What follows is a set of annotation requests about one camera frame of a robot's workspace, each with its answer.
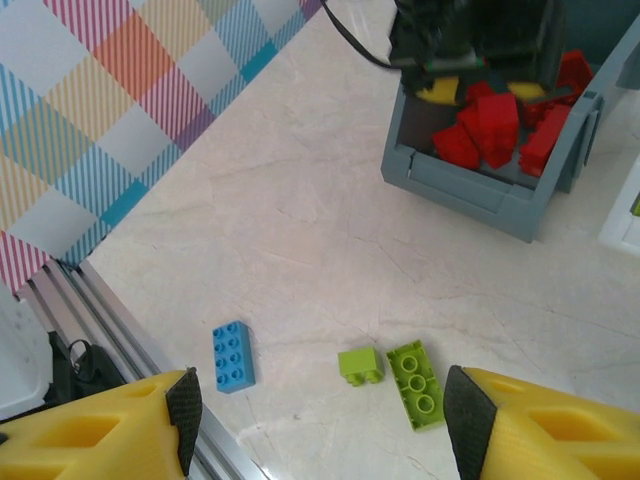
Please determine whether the wide aluminium mounting rail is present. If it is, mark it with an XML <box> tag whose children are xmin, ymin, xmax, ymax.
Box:
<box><xmin>19</xmin><ymin>258</ymin><xmax>274</xmax><ymax>480</ymax></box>

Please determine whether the white plastic bin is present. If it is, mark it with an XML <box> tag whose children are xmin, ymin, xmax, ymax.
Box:
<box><xmin>597</xmin><ymin>154</ymin><xmax>640</xmax><ymax>257</ymax></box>

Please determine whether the small green lego brick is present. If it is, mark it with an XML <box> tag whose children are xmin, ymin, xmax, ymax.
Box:
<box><xmin>337</xmin><ymin>345</ymin><xmax>385</xmax><ymax>389</ymax></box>

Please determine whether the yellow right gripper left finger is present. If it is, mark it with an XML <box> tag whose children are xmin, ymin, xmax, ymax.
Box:
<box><xmin>0</xmin><ymin>367</ymin><xmax>204</xmax><ymax>480</ymax></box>

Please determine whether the grey plastic bin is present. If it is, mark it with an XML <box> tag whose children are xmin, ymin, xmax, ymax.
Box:
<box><xmin>380</xmin><ymin>0</ymin><xmax>640</xmax><ymax>244</ymax></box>

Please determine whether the blue two-by-four lego brick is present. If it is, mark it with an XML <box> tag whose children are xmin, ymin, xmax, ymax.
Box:
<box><xmin>211</xmin><ymin>321</ymin><xmax>258</xmax><ymax>397</ymax></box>

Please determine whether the black left camera cable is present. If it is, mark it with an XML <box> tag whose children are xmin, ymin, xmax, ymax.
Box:
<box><xmin>318</xmin><ymin>0</ymin><xmax>397</xmax><ymax>70</ymax></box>

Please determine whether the large red lego arch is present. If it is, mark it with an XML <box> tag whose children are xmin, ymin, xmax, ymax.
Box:
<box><xmin>553</xmin><ymin>48</ymin><xmax>597</xmax><ymax>99</ymax></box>

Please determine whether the green two-by-four lego brick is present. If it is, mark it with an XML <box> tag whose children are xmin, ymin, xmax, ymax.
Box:
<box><xmin>385</xmin><ymin>339</ymin><xmax>447</xmax><ymax>433</ymax></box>

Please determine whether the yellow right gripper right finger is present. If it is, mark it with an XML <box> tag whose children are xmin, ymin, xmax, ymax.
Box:
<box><xmin>443</xmin><ymin>364</ymin><xmax>640</xmax><ymax>480</ymax></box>

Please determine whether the red two-by-four lego brick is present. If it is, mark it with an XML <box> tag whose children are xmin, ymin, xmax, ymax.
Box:
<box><xmin>518</xmin><ymin>103</ymin><xmax>572</xmax><ymax>178</ymax></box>

